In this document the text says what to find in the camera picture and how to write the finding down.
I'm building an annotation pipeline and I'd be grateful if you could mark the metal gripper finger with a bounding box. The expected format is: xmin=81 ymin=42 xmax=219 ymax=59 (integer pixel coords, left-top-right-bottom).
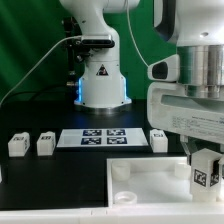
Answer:
xmin=218 ymin=155 xmax=224 ymax=178

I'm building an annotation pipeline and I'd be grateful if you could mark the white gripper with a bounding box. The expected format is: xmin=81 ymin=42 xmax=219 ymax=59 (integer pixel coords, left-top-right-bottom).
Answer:
xmin=147 ymin=82 xmax=224 ymax=165

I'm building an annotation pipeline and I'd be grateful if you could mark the white square table top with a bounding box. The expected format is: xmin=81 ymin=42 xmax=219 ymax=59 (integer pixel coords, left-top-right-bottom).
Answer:
xmin=107 ymin=157 xmax=224 ymax=207

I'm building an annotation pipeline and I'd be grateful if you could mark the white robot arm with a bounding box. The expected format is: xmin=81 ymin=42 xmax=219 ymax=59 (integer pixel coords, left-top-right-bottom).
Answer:
xmin=59 ymin=0 xmax=224 ymax=151

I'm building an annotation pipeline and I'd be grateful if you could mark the white front fence bar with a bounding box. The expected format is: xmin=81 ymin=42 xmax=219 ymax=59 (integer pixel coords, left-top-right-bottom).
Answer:
xmin=0 ymin=204 xmax=224 ymax=224

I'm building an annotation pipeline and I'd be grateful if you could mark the white marker sheet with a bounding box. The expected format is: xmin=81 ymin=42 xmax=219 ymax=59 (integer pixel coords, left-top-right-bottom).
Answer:
xmin=57 ymin=128 xmax=148 ymax=148

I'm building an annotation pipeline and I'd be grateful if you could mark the white block left edge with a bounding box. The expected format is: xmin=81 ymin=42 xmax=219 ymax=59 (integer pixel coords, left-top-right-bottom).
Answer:
xmin=0 ymin=165 xmax=2 ymax=184

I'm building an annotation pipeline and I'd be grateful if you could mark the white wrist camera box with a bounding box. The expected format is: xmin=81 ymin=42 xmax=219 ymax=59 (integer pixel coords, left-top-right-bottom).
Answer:
xmin=147 ymin=54 xmax=180 ymax=82

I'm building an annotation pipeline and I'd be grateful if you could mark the white cable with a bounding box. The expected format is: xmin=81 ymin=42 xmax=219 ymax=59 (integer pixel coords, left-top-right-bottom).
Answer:
xmin=0 ymin=0 xmax=151 ymax=108

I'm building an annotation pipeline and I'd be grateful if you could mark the black cable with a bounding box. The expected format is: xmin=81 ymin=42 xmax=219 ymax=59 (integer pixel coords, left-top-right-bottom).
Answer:
xmin=0 ymin=87 xmax=69 ymax=108

